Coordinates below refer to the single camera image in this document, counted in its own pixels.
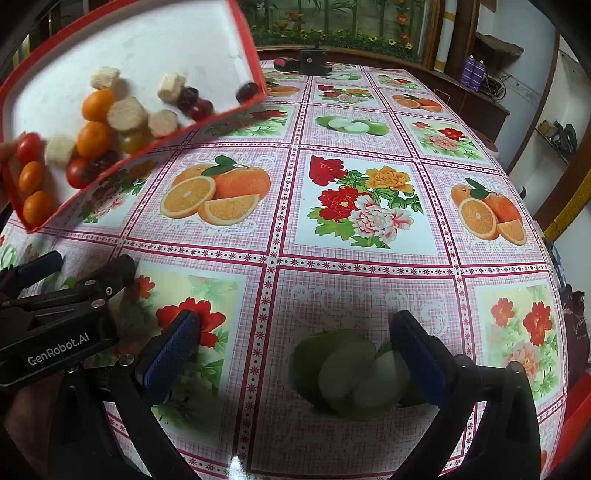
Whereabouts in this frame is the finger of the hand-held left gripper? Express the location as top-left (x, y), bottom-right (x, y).
top-left (0, 255), bottom-right (136, 326)
top-left (0, 251), bottom-right (64, 305)

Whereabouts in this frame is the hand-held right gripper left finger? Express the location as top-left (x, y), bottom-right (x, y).
top-left (48, 310), bottom-right (201, 480)

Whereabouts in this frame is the white rolled poster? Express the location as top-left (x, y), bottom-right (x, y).
top-left (434, 0), bottom-right (462, 72)

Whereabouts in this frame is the flower garden glass panel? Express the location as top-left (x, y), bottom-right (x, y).
top-left (238, 0), bottom-right (439, 63)

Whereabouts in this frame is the red tomato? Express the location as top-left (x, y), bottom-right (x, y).
top-left (16, 132), bottom-right (44, 164)
top-left (66, 158), bottom-right (93, 190)

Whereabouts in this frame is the small orange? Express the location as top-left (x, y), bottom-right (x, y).
top-left (18, 161), bottom-right (45, 197)
top-left (76, 121), bottom-right (113, 160)
top-left (22, 190), bottom-right (54, 227)
top-left (82, 89), bottom-right (116, 123)

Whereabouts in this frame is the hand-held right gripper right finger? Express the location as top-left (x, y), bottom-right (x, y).
top-left (388, 310), bottom-right (541, 480)

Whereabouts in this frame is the green tomato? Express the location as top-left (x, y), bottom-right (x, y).
top-left (119, 130), bottom-right (146, 154)

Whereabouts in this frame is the black round device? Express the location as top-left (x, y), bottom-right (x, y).
top-left (298, 44), bottom-right (331, 77)

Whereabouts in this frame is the cable bundle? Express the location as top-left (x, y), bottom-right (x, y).
top-left (485, 74), bottom-right (513, 100)

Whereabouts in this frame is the red rimmed white tray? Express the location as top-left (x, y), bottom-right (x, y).
top-left (0, 0), bottom-right (269, 234)

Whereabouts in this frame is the dark red clothing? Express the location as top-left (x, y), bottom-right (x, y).
top-left (561, 288), bottom-right (591, 370)

